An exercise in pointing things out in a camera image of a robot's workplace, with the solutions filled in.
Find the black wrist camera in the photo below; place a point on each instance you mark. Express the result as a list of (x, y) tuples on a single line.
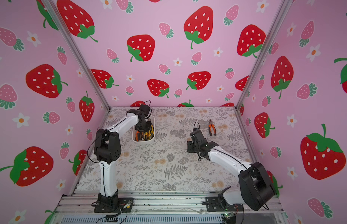
[(146, 110), (197, 137)]

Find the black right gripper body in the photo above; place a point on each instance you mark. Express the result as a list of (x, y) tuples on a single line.
[(200, 148)]

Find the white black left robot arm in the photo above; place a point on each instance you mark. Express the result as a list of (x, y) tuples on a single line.
[(108, 149)]

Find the white plastic storage box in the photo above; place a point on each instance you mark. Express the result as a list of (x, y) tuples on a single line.
[(143, 141)]

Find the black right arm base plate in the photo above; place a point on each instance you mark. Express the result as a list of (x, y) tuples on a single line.
[(218, 204)]

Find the yellow black handled pliers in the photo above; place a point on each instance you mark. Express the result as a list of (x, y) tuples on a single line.
[(150, 134)]

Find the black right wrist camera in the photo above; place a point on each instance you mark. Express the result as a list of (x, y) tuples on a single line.
[(197, 137)]

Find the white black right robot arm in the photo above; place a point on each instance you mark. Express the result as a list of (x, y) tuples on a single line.
[(255, 186)]

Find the orange black pliers in box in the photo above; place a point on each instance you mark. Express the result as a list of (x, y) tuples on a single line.
[(138, 136)]

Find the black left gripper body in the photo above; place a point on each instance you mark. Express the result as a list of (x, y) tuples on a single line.
[(146, 127)]

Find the floral patterned table mat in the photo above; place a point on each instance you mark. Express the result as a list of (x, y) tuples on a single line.
[(167, 155)]

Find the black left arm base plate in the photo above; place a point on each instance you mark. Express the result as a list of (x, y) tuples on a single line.
[(117, 205)]

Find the aluminium rail frame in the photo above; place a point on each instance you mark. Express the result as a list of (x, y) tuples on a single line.
[(151, 195)]

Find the orange handled pliers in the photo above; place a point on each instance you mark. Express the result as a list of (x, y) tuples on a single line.
[(212, 129)]

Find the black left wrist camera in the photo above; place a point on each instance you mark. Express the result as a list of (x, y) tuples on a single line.
[(146, 110)]

